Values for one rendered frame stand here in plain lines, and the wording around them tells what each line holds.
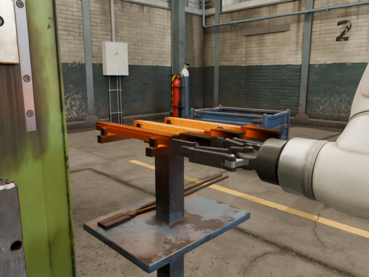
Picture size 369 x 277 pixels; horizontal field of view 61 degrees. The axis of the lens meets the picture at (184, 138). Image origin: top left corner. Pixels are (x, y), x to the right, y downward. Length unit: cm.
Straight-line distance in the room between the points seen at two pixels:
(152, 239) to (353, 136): 55
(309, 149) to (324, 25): 769
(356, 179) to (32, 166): 87
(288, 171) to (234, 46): 888
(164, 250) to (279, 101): 787
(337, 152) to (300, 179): 6
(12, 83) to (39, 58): 11
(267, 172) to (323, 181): 9
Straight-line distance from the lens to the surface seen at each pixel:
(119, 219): 93
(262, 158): 51
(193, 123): 96
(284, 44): 851
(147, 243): 83
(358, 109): 52
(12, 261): 87
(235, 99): 924
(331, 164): 46
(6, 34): 99
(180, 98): 796
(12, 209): 83
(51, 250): 118
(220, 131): 74
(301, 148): 49
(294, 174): 48
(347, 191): 45
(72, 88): 742
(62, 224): 117
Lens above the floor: 115
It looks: 11 degrees down
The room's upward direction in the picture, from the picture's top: straight up
